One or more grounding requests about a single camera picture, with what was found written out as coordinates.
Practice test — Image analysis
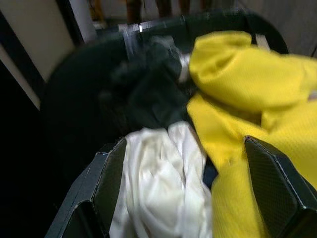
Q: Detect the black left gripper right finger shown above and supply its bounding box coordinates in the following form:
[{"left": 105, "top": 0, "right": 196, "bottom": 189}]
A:
[{"left": 244, "top": 135, "right": 317, "bottom": 238}]

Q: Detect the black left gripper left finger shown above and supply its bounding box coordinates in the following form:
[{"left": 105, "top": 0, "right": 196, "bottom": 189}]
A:
[{"left": 46, "top": 137, "right": 128, "bottom": 238}]

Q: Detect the yellow shirt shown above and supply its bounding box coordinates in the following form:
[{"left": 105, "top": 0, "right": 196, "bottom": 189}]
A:
[{"left": 187, "top": 31, "right": 317, "bottom": 238}]

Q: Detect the white garment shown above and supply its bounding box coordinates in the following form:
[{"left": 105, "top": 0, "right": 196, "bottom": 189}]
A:
[{"left": 110, "top": 121, "right": 213, "bottom": 238}]

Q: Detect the black laundry basket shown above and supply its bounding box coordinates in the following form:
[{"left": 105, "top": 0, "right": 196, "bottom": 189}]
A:
[{"left": 41, "top": 8, "right": 290, "bottom": 174}]

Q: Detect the dark green garment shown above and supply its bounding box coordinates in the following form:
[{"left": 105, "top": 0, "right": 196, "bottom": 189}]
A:
[{"left": 99, "top": 34, "right": 199, "bottom": 129}]

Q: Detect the white post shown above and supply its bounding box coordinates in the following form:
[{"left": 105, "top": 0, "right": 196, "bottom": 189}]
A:
[{"left": 69, "top": 0, "right": 98, "bottom": 43}]

